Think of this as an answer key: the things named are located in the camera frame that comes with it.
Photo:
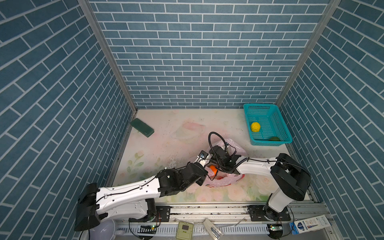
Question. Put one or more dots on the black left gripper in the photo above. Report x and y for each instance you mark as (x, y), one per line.
(203, 177)

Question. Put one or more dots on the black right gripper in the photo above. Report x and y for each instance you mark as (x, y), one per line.
(212, 159)

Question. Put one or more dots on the pink plastic bag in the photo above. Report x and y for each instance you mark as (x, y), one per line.
(222, 179)

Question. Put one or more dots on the yellow lemon fruit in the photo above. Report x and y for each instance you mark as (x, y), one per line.
(255, 127)

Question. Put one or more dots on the orange fruit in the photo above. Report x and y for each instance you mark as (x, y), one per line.
(213, 169)

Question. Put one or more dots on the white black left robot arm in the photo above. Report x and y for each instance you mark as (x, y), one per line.
(134, 201)

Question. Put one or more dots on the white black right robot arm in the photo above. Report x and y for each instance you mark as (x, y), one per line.
(292, 179)

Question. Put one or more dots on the teal plastic basket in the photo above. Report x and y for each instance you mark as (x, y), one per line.
(272, 125)

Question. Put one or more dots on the white small device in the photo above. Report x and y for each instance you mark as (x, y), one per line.
(212, 230)

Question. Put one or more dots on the green digital timer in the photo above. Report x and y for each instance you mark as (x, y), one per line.
(185, 231)

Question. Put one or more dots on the green rectangular box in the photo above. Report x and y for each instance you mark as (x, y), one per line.
(142, 127)

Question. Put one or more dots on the white plastic bowl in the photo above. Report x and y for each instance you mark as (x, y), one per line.
(104, 231)

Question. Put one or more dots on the blue white paper box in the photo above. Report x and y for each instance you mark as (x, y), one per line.
(309, 225)

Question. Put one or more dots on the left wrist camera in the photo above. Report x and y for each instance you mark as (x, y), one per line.
(202, 158)

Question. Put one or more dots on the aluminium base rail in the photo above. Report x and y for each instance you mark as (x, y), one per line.
(245, 212)

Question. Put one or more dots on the grey aluminium corner post right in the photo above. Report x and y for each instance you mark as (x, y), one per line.
(318, 30)

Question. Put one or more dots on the grey aluminium corner post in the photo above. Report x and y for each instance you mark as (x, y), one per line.
(92, 20)
(318, 30)

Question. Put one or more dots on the grey aluminium corner post left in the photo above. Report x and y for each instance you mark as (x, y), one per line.
(92, 20)

